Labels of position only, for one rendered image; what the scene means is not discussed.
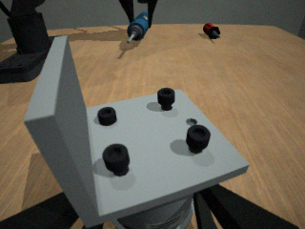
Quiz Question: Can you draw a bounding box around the black socket-head screw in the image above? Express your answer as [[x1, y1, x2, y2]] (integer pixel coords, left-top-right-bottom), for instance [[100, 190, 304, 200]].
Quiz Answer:
[[97, 107, 117, 126], [186, 125, 211, 154], [102, 143, 130, 177], [157, 88, 175, 111]]

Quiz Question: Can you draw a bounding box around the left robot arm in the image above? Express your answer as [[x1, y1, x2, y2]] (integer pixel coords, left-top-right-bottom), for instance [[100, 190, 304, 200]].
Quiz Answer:
[[0, 0, 62, 74]]

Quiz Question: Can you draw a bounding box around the red screwdriver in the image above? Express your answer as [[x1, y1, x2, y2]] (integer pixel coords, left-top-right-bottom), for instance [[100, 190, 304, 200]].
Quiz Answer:
[[203, 23, 220, 39]]

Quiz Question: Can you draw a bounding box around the blue electric screwdriver barrel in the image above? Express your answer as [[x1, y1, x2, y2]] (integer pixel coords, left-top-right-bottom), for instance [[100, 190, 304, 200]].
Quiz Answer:
[[127, 11, 149, 43]]

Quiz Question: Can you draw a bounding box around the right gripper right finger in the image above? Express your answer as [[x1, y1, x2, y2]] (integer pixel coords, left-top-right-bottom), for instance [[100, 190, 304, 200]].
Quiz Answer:
[[193, 184, 299, 229]]

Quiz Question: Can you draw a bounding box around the grey l-shaped metal bracket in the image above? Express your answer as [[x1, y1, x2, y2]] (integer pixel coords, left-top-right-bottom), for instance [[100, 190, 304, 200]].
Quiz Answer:
[[24, 35, 250, 228]]

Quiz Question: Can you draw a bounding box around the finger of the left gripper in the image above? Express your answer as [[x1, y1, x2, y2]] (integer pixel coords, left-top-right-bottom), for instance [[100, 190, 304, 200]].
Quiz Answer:
[[148, 0, 157, 28], [119, 0, 134, 23]]

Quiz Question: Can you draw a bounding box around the dark grey cylinder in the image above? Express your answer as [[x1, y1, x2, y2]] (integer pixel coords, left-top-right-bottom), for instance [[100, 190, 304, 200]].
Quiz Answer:
[[112, 194, 194, 229]]

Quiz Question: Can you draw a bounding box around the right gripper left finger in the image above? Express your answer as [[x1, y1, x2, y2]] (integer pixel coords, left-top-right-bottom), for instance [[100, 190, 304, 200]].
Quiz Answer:
[[0, 192, 79, 229]]

